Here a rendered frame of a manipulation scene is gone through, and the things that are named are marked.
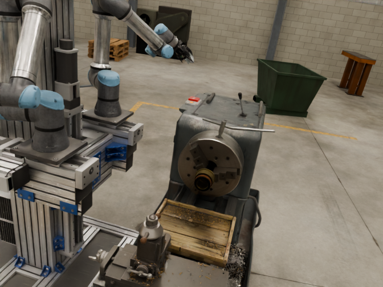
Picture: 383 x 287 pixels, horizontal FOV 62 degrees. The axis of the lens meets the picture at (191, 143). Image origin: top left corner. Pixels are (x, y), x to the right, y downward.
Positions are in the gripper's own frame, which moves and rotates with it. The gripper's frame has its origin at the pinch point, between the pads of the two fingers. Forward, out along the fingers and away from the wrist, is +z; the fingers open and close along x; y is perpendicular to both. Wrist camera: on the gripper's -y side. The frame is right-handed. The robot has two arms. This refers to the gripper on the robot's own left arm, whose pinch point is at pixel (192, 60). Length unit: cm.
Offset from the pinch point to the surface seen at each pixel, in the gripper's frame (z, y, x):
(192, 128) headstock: -14, 69, -5
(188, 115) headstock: -16, 61, -4
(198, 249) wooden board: -14, 130, -16
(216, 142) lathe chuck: -17, 88, 7
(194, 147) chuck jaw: -21, 87, -3
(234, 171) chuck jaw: -6, 99, 7
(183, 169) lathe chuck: -14, 89, -16
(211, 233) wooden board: -5, 122, -13
